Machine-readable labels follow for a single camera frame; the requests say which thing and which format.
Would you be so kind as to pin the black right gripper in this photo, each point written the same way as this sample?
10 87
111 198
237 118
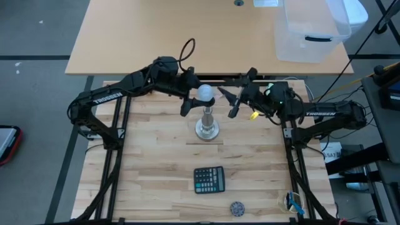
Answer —
253 93

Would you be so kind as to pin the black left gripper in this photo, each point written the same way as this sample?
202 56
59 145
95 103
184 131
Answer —
184 82

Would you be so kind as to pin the white lightbulb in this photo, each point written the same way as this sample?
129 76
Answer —
205 91

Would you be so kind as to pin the silver lamp stand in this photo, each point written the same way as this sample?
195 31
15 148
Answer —
207 125

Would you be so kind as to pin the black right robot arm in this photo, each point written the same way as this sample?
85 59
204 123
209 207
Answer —
322 114

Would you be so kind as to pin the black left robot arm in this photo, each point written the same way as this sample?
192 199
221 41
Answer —
106 97

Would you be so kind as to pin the clear plastic storage bin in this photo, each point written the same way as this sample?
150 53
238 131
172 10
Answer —
300 50

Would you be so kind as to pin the black calculator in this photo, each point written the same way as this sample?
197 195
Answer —
209 179

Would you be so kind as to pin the beige desk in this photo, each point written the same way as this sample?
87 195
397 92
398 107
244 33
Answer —
125 37

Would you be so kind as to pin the small clear plastic box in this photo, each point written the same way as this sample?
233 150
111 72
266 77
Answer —
265 3

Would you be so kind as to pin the patterned round coaster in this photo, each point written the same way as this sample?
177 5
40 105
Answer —
237 209

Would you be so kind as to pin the white power strip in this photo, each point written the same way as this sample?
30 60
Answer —
90 133

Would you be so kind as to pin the white labelled box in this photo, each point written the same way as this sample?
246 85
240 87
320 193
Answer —
331 154

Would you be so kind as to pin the black stand beam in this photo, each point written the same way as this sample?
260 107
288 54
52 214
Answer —
356 159

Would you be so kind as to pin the dark grey side table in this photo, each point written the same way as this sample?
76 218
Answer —
375 131

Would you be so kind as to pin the black blue device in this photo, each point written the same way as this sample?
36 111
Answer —
390 100

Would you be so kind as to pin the black stand leg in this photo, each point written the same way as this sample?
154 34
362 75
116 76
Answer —
388 16

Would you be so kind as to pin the red black case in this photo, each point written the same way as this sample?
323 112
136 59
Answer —
9 147

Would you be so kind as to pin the black aluminium table frame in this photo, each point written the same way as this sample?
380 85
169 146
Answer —
228 83

